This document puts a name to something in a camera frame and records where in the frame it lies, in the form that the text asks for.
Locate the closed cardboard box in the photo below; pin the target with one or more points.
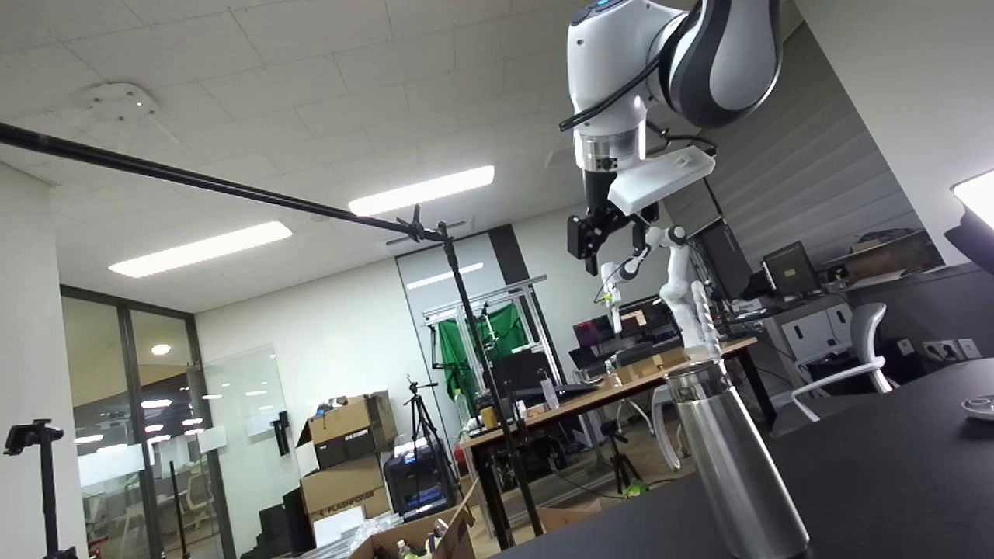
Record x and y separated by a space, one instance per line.
343 484
343 422

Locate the stainless steel flask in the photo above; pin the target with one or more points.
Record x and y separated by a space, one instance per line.
734 467

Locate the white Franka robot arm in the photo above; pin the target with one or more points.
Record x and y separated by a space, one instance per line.
623 49

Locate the wooden table with black legs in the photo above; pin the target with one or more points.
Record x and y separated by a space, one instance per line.
578 401

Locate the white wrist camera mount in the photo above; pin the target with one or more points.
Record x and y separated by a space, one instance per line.
664 178

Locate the grey window blinds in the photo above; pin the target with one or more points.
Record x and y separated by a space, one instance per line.
829 157

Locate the green cloth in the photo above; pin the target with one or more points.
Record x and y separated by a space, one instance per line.
453 352

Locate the small black tripod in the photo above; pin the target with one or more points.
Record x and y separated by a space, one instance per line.
620 453

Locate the white metal frame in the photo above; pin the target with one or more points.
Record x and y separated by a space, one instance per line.
517 286

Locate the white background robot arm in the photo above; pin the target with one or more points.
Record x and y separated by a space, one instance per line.
687 311

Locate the silver flask lid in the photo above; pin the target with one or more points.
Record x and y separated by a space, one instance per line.
981 404

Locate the black horizontal rod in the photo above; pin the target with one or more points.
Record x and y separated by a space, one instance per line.
208 181

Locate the white mesh office chair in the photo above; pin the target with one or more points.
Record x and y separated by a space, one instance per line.
865 343

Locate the round ceiling detector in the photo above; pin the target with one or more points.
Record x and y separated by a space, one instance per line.
120 101

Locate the dark blue plastic crate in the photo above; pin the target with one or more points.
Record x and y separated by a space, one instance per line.
422 482

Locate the black vertical stand pole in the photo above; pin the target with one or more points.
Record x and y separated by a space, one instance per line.
471 311

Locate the white lamp panel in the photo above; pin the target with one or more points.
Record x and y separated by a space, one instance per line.
981 196

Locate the slim black tripod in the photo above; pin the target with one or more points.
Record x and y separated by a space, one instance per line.
418 391

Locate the rectangular ceiling light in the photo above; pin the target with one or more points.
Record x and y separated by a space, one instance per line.
422 191
204 249

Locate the glass door partition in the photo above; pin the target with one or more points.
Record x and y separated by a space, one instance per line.
103 415

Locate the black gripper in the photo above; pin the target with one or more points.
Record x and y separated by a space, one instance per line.
605 191

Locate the black camera tripod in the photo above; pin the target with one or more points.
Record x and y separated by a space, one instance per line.
33 437

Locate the black computer monitor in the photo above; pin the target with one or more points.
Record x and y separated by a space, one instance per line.
793 267

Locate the monitor with pink screen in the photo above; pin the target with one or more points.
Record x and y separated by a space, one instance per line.
596 333

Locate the open cardboard box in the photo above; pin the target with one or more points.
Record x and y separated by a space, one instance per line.
415 531

